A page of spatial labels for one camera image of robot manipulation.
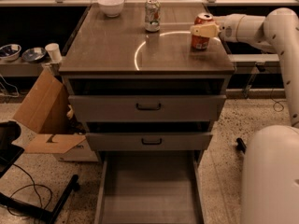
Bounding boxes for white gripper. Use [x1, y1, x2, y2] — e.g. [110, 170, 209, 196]
[190, 14, 241, 42]

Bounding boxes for red coke can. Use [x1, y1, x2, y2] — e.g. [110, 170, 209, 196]
[192, 13, 213, 50]

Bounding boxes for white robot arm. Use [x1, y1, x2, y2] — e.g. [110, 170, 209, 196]
[199, 8, 299, 224]

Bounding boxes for white green soda can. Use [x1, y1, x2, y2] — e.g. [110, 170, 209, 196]
[145, 0, 161, 32]

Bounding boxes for grey drawer cabinet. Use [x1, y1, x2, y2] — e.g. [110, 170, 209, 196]
[58, 2, 236, 224]

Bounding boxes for white bowl on counter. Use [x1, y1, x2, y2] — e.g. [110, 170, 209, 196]
[97, 0, 124, 18]

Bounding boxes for top grey drawer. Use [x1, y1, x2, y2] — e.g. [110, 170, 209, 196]
[69, 95, 226, 122]

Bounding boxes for grey drawer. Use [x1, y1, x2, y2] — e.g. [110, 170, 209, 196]
[86, 133, 212, 151]
[94, 151, 204, 224]
[69, 95, 226, 122]

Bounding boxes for middle grey drawer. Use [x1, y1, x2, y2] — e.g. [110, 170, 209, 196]
[86, 133, 212, 151]

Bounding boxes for bottom grey drawer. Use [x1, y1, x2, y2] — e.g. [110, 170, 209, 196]
[94, 151, 204, 224]

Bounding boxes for white paper cup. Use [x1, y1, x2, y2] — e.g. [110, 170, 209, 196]
[45, 43, 62, 63]

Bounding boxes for blue patterned bowl right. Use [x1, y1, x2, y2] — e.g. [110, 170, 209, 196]
[21, 48, 47, 63]

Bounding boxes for blue patterned bowl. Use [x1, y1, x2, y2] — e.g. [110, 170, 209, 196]
[0, 44, 21, 62]
[21, 48, 47, 63]

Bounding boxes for brown cardboard box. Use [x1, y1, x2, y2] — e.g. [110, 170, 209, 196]
[13, 70, 98, 161]

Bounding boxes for blue patterned bowl left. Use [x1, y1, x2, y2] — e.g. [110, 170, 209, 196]
[0, 44, 21, 62]

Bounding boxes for grey side shelf left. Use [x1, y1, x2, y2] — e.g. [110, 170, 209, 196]
[0, 58, 61, 77]

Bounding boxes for black stand left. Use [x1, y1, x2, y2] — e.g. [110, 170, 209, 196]
[0, 120, 80, 224]

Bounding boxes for black cable on floor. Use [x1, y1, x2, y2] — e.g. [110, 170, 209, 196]
[5, 162, 54, 217]

